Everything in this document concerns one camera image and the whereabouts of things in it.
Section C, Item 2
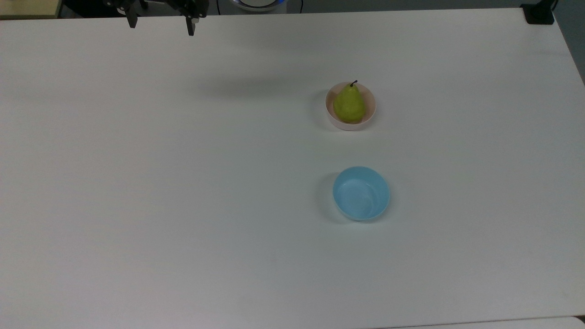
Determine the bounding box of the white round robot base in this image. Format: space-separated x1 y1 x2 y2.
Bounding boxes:
229 0 288 12

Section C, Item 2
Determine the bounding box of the beige wooden furniture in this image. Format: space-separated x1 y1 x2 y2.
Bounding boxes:
0 0 63 20

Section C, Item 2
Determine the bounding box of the green pear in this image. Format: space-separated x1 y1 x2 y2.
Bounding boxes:
333 80 366 124

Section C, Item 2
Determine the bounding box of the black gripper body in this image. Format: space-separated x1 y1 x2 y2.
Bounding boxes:
104 0 210 19

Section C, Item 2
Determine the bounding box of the black table clamp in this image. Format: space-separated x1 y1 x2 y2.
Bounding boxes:
521 0 558 25

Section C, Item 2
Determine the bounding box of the pink bowl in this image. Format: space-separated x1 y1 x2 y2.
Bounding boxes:
325 82 377 132

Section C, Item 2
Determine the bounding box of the light blue bowl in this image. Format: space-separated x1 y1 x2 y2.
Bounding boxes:
333 166 391 222

